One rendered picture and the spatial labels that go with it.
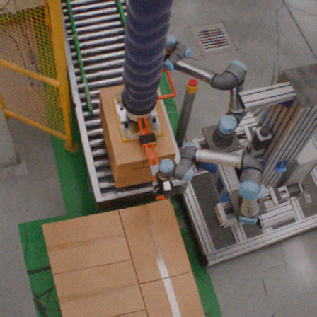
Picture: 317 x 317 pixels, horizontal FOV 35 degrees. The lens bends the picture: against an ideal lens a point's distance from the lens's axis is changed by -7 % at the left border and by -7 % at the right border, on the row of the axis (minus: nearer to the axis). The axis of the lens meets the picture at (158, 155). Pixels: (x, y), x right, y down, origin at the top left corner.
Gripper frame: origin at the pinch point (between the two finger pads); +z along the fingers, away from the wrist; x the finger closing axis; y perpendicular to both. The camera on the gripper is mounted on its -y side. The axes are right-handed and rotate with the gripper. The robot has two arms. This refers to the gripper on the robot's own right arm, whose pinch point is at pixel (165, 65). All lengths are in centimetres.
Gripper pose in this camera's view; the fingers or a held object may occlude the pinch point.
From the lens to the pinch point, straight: 375.6
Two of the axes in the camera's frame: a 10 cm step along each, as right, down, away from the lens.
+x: 9.7, -1.9, 1.8
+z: -0.8, 4.3, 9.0
